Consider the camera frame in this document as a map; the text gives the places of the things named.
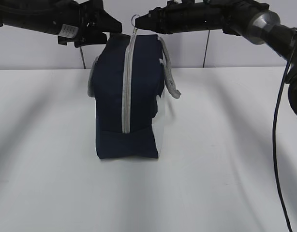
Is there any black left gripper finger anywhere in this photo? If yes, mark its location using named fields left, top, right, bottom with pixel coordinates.
left=100, top=6, right=122, bottom=33

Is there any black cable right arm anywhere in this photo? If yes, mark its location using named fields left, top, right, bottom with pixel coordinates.
left=271, top=29, right=297, bottom=232

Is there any navy lunch bag grey trim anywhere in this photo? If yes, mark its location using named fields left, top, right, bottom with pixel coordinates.
left=87, top=14, right=182, bottom=160

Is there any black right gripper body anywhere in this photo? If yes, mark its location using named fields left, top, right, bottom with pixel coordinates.
left=148, top=0, right=223, bottom=34

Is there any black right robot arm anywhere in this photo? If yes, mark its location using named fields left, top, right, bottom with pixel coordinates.
left=135, top=0, right=297, bottom=115

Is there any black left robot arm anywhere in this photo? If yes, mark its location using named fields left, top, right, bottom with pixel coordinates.
left=0, top=0, right=122, bottom=48

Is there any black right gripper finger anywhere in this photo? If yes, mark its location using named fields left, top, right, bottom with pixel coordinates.
left=135, top=14, right=153, bottom=30

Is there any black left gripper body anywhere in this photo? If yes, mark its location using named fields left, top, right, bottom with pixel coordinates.
left=57, top=0, right=108, bottom=48

